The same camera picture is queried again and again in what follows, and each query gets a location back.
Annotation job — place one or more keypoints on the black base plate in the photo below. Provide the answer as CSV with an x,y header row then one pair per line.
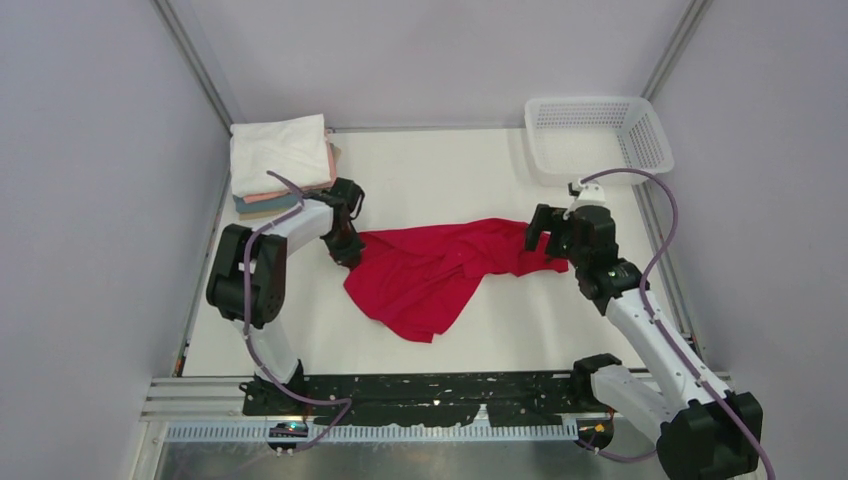
x,y
529,398

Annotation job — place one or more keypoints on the pink folded t shirt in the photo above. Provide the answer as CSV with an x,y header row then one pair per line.
x,y
305,180

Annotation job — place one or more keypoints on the aluminium front rail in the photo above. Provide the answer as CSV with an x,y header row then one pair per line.
x,y
211,410

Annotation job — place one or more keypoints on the red t shirt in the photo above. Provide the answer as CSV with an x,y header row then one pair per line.
x,y
417,281

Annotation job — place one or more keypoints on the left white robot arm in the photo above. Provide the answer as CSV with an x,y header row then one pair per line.
x,y
247,280

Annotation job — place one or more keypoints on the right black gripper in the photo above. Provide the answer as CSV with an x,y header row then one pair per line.
x,y
553,234

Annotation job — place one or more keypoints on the blue folded t shirt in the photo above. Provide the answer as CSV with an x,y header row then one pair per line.
x,y
278,203

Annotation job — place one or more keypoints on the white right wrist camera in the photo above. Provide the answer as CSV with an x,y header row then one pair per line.
x,y
586,194

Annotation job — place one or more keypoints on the white plastic basket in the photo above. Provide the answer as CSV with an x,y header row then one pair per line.
x,y
570,138

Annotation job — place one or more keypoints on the white folded t shirt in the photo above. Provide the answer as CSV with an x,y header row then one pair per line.
x,y
283,147

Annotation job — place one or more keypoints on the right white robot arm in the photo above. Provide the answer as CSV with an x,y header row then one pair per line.
x,y
701,428

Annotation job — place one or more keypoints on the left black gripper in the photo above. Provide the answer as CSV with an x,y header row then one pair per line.
x,y
343,245

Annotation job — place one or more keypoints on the tan folded t shirt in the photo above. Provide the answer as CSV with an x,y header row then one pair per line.
x,y
268,214

